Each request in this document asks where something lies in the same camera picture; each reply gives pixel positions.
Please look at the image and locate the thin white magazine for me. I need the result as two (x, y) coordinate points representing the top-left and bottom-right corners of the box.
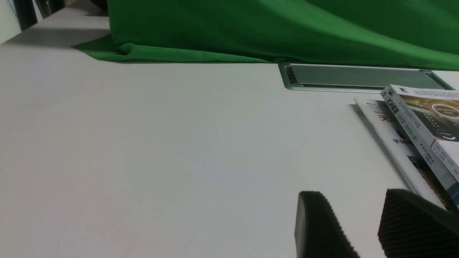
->
(354, 98), (446, 209)

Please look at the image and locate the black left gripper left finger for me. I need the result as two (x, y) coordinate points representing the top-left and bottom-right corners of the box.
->
(294, 191), (360, 258)

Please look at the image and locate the white self-driving textbook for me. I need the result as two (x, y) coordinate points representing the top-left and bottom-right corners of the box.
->
(380, 85), (459, 205)

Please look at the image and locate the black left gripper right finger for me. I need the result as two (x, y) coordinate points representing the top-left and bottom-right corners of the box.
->
(378, 189), (459, 258)

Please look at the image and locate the silver desk cable hatch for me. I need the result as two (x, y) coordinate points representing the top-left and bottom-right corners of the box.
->
(278, 62), (454, 94)

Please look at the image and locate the green backdrop cloth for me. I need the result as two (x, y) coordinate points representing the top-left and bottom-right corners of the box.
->
(74, 0), (459, 70)

